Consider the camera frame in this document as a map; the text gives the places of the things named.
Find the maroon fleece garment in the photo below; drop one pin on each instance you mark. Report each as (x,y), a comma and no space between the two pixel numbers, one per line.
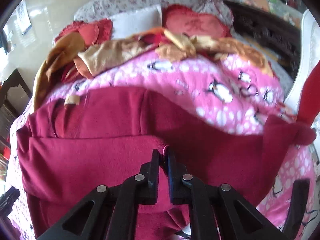
(87,160)

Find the golden orange blanket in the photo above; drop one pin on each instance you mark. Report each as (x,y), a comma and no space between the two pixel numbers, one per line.
(112,50)

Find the white cloth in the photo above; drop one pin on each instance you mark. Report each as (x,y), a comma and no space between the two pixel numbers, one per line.
(310,55)

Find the dark wooden cabinet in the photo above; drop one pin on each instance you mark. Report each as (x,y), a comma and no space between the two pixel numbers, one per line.
(15,92)

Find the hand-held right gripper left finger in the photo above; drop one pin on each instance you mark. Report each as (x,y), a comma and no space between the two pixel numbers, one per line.
(155,166)

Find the large red heart pillow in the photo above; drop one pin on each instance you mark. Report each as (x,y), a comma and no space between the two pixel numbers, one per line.
(195,23)

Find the black curved object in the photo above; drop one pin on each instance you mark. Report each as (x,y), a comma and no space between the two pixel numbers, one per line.
(297,205)

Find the pile of colourful clutter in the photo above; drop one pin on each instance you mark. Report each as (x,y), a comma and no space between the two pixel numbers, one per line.
(275,5)

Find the red cloth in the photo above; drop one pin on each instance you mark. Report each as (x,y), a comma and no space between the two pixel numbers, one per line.
(311,100)

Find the pink penguin print blanket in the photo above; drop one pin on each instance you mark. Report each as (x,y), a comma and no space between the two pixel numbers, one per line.
(175,80)

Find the black wall-hung object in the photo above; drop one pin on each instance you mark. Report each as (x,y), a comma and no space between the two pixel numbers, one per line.
(5,41)

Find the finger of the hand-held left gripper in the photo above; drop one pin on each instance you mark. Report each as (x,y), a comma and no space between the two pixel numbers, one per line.
(10,197)

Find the dark carved wooden headboard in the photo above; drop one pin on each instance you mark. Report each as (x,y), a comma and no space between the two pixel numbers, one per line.
(262,27)

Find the white wall chart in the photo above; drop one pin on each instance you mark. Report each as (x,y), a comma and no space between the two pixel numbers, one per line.
(24,17)

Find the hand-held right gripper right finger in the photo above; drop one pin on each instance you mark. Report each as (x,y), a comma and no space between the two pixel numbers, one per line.
(171,177)

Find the white pillow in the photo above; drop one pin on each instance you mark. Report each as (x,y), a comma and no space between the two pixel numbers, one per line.
(135,22)

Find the small red heart pillow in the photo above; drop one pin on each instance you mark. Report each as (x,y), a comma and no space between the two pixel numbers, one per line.
(92,30)

